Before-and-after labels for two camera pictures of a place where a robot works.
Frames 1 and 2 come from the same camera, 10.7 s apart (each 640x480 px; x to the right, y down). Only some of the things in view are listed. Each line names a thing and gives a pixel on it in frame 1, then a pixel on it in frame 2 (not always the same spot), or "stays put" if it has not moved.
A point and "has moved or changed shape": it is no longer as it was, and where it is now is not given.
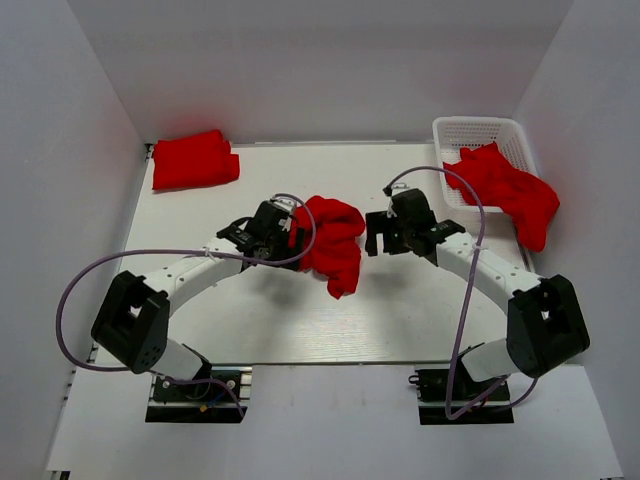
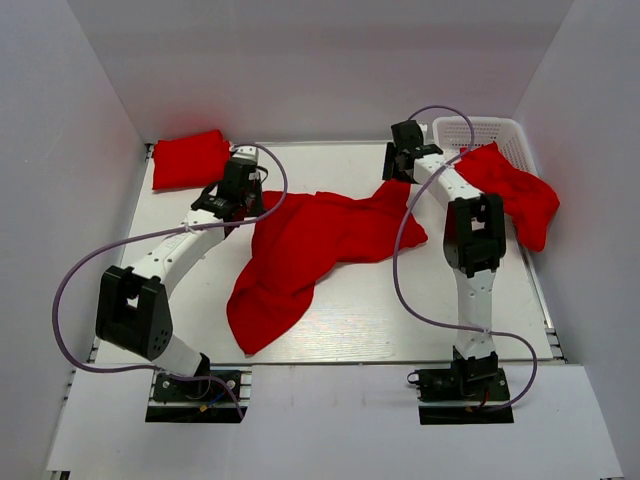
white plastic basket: x=451 y=134 stays put
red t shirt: x=337 y=248 has moved or changed shape
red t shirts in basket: x=532 y=201 stays put
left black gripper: x=287 y=252 → x=259 y=205
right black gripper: x=380 y=223 → x=393 y=170
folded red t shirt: x=198 y=159 stays put
